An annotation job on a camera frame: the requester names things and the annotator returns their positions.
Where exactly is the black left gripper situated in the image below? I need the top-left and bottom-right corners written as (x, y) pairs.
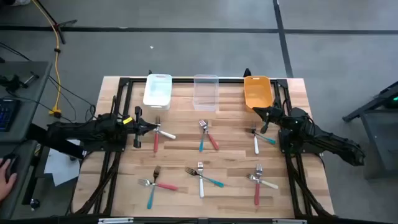
top-left (129, 105), bottom-right (160, 149)

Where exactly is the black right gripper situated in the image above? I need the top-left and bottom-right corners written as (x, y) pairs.
top-left (252, 105), bottom-right (289, 135)

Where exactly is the red-handled fork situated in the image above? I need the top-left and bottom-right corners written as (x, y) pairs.
top-left (198, 119), bottom-right (220, 151)
top-left (254, 164), bottom-right (264, 207)
top-left (153, 115), bottom-right (161, 153)
top-left (137, 178), bottom-right (180, 192)

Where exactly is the teal-handled fork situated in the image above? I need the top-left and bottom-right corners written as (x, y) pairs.
top-left (184, 166), bottom-right (225, 189)
top-left (146, 165), bottom-right (162, 210)
top-left (247, 128), bottom-right (277, 146)
top-left (198, 119), bottom-right (209, 153)

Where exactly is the white-handled fork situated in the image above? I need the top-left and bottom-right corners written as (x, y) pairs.
top-left (251, 123), bottom-right (260, 156)
top-left (246, 173), bottom-right (280, 190)
top-left (197, 161), bottom-right (205, 199)
top-left (155, 126), bottom-right (177, 140)

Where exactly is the clear plastic bin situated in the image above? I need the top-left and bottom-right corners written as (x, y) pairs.
top-left (192, 73), bottom-right (220, 112)

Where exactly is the orange plastic bin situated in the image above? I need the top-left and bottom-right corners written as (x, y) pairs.
top-left (243, 75), bottom-right (274, 113)

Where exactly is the white plastic bin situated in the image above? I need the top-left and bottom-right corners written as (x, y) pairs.
top-left (142, 73), bottom-right (173, 111)

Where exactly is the white paper sheet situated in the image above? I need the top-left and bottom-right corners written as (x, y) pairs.
top-left (43, 139), bottom-right (82, 187)

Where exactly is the grey metal cart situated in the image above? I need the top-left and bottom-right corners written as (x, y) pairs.
top-left (341, 80), bottom-right (398, 181)

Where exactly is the grey desk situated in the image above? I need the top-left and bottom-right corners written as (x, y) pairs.
top-left (0, 60), bottom-right (53, 218)

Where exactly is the black tripod stand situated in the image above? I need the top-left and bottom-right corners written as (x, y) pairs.
top-left (32, 0), bottom-right (78, 45)

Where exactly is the black computer mouse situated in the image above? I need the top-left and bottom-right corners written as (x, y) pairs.
top-left (4, 153), bottom-right (20, 183)

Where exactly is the black keyboard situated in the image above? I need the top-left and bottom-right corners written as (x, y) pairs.
top-left (0, 98), bottom-right (19, 133)

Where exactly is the black desk clamp device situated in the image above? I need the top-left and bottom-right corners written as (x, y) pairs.
top-left (0, 70), bottom-right (40, 93)

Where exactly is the person's hand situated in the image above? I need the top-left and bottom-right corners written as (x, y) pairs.
top-left (0, 157), bottom-right (18, 202)

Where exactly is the black aluminium table frame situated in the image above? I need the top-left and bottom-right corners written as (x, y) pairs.
top-left (93, 77), bottom-right (313, 218)

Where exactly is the black floor cable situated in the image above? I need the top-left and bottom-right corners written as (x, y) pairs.
top-left (0, 40), bottom-right (97, 123)

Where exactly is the black cable bundle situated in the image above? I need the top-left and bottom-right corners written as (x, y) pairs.
top-left (284, 154), bottom-right (335, 218)
top-left (73, 151), bottom-right (122, 216)

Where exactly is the silver metal bracket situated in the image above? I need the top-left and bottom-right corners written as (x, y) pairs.
top-left (271, 218), bottom-right (308, 224)
top-left (98, 217), bottom-right (135, 224)

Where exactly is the yellow cable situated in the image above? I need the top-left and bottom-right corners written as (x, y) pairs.
top-left (30, 0), bottom-right (62, 118)

